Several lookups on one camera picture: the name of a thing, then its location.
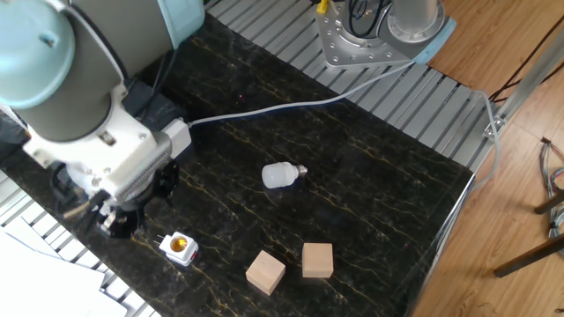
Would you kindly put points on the white paper sheets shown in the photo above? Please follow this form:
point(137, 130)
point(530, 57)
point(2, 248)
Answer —
point(35, 282)

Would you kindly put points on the white plug-in bulb holder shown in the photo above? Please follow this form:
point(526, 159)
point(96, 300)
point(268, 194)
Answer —
point(183, 255)

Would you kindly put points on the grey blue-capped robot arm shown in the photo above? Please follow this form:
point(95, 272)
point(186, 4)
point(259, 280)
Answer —
point(66, 88)

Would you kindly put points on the yellow plastic tag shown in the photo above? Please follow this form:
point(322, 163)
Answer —
point(322, 6)

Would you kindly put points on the white power strip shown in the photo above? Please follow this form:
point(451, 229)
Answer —
point(178, 136)

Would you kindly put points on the wooden cube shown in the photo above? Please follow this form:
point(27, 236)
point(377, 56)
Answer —
point(317, 260)
point(265, 272)

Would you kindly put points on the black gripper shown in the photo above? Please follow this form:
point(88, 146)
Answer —
point(130, 220)

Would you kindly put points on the dark brown wooden stand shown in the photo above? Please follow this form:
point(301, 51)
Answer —
point(529, 258)

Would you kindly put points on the silver robot mounting plate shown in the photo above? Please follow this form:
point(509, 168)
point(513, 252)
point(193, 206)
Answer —
point(348, 53)

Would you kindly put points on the white LED bulb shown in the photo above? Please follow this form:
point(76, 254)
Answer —
point(282, 174)

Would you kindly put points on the aluminium frame post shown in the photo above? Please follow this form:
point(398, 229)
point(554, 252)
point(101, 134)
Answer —
point(529, 90)

